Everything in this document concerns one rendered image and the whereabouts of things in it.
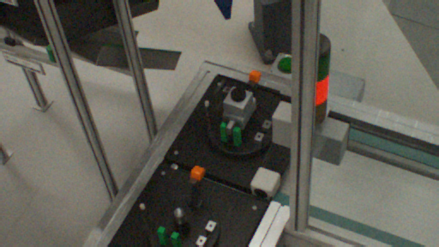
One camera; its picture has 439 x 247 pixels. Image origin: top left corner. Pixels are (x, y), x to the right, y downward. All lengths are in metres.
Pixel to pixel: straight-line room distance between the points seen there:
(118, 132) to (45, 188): 0.21
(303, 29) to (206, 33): 0.90
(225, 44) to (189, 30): 0.11
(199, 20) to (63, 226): 0.67
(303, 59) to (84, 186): 0.74
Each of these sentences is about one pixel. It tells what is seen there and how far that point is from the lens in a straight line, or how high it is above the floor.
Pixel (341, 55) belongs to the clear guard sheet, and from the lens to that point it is 0.89.
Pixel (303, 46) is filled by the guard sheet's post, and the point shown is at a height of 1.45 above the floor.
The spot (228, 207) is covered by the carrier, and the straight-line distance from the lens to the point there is 1.30.
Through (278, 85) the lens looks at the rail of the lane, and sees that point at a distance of 1.50.
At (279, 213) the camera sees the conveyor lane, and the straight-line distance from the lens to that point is 1.31.
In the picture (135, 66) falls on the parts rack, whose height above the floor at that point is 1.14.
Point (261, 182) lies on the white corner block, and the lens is 1.31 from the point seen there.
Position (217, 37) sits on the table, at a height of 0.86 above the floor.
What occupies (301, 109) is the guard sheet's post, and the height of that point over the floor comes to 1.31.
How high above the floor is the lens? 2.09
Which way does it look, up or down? 52 degrees down
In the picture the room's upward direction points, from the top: 7 degrees counter-clockwise
